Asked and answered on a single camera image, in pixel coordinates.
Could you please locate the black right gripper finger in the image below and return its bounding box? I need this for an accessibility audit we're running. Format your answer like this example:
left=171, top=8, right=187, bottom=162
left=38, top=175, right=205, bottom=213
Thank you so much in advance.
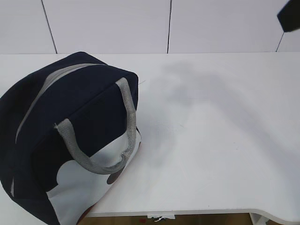
left=277, top=0, right=300, bottom=32

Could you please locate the navy blue lunch bag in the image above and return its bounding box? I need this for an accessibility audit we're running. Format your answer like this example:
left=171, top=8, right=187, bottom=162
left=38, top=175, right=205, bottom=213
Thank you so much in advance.
left=0, top=52, right=141, bottom=225

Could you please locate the white table leg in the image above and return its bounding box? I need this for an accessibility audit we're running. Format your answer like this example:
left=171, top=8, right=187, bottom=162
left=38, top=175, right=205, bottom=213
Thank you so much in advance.
left=249, top=213, right=269, bottom=225

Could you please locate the white table bracket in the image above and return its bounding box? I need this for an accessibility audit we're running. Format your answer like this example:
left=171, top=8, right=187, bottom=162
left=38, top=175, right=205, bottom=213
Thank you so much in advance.
left=147, top=213, right=176, bottom=222

